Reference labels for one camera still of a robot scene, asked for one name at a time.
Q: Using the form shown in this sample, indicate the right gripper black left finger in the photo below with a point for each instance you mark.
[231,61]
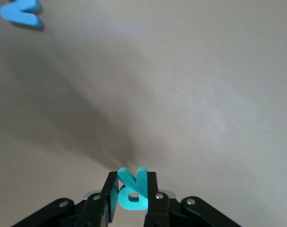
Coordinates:
[91,208]

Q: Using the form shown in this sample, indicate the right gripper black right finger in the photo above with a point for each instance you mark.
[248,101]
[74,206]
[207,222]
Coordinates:
[157,208]

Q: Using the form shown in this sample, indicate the teal foam letter R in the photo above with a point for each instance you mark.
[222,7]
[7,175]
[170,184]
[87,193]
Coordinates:
[142,184]

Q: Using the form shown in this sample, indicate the blue foam uppercase W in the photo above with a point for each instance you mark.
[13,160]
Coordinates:
[20,16]

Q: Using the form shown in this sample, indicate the brown table cover sheet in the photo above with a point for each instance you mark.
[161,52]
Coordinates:
[181,94]

